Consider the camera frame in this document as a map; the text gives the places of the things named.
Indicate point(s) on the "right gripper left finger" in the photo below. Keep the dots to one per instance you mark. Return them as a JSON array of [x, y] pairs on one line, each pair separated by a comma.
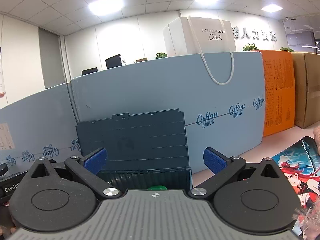
[[84, 171]]

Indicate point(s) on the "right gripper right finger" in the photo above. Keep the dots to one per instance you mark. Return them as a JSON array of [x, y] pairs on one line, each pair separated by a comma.
[[225, 171]]

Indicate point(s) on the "dark blue container storage box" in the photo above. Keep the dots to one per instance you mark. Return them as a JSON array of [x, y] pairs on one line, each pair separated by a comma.
[[143, 150]]

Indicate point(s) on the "green lidded jar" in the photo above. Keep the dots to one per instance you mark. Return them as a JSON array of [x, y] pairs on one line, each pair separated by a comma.
[[157, 188]]

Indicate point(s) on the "light blue Cabou box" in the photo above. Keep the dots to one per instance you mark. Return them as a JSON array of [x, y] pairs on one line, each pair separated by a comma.
[[221, 95]]

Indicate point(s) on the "anime printed desk mat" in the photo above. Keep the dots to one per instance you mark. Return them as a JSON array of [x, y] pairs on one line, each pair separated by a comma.
[[300, 165]]

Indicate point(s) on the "orange printed box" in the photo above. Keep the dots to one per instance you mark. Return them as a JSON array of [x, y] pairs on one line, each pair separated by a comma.
[[279, 91]]

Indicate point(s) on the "white fluffy right sleeve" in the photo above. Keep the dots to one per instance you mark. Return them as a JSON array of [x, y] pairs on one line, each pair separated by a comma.
[[307, 222]]

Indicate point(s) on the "pink folded towel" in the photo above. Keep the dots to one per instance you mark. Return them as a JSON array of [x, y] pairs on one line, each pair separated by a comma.
[[316, 134]]

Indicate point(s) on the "black computer monitor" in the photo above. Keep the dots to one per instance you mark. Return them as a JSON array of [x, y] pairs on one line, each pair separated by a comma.
[[114, 61]]

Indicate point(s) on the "brown cardboard box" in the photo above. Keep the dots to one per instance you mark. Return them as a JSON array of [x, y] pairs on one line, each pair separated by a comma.
[[307, 86]]

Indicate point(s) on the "white paper gift bag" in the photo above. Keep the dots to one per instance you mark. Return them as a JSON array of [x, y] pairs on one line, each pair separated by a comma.
[[197, 35]]

